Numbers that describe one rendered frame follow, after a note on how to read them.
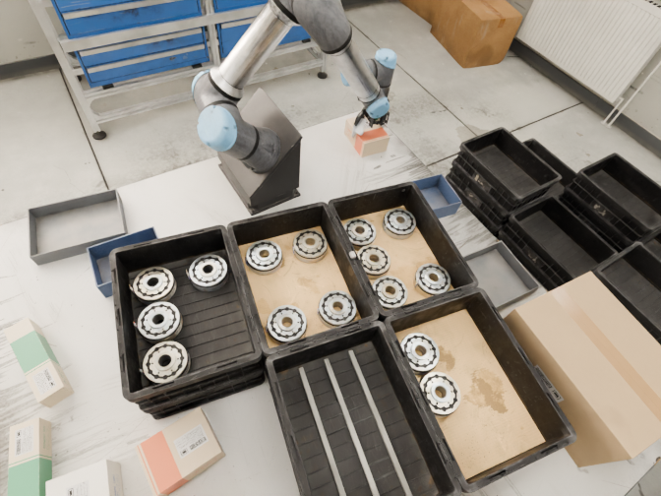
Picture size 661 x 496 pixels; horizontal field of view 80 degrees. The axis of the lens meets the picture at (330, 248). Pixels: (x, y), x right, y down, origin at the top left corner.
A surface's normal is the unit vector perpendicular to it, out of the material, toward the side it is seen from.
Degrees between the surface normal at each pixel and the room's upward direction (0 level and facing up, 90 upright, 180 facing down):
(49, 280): 0
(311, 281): 0
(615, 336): 0
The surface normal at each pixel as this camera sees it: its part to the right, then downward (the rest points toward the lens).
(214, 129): -0.46, -0.01
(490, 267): 0.09, -0.56
